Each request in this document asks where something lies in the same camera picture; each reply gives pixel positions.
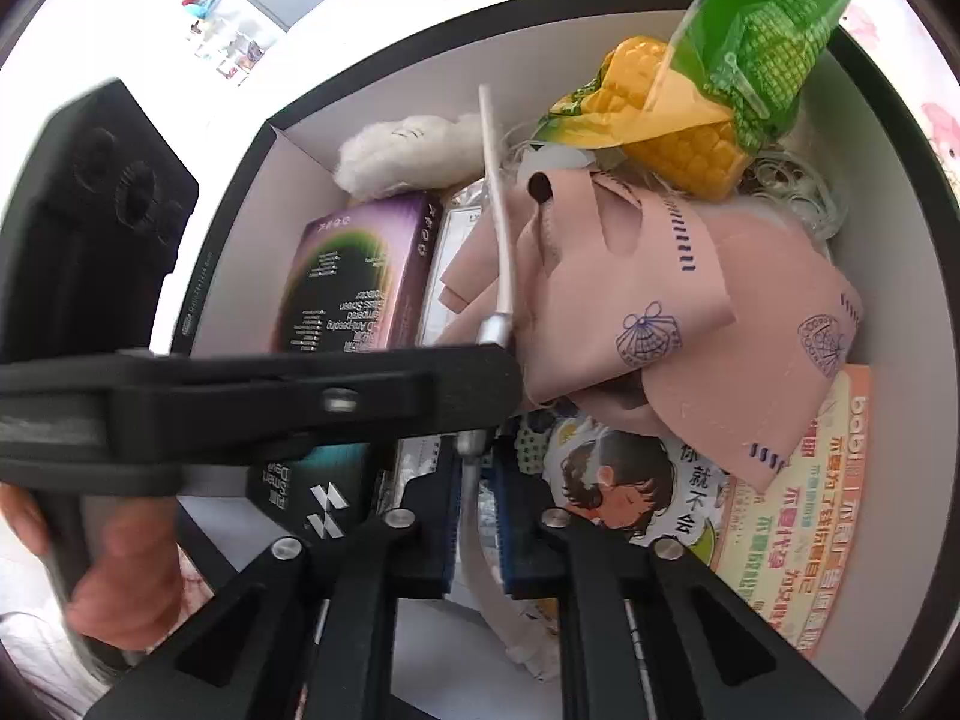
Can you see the pink printed face mask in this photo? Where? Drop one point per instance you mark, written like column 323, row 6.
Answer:
column 600, row 292
column 765, row 390

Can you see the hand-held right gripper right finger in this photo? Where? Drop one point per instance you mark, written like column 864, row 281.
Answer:
column 517, row 532

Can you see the person's left hand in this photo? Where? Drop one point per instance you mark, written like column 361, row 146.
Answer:
column 135, row 585

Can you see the black cardboard box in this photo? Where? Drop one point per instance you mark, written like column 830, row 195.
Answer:
column 420, row 60

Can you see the small colourful figurines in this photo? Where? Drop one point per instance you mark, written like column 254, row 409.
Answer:
column 217, row 30

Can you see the orange bordered flat packet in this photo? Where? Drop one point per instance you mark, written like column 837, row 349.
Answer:
column 817, row 510

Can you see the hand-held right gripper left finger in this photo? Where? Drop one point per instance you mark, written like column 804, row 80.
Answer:
column 450, row 532

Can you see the white fluffy plush toy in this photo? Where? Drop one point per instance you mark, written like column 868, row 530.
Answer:
column 390, row 150

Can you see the white cloth piece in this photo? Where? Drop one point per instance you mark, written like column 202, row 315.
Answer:
column 525, row 637

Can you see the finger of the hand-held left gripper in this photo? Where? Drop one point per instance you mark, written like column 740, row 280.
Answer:
column 300, row 397

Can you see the green corn snack packet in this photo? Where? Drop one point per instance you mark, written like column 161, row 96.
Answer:
column 675, row 142

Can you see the purple black screen protector box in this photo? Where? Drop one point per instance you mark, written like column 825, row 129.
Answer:
column 352, row 270

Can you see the pile of rubber bands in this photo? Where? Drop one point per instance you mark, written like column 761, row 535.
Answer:
column 795, row 187

